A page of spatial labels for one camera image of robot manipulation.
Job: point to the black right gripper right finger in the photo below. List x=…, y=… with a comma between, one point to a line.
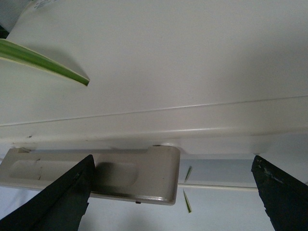
x=285, y=198

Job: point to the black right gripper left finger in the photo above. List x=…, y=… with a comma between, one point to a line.
x=59, y=207

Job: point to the glass oven door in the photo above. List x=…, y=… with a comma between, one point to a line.
x=213, y=195

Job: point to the beige oven door handle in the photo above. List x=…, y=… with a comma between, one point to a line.
x=149, y=176

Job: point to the cream toaster oven body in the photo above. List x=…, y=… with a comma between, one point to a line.
x=207, y=76

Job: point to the green plant leaf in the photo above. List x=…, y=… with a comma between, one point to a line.
x=15, y=53

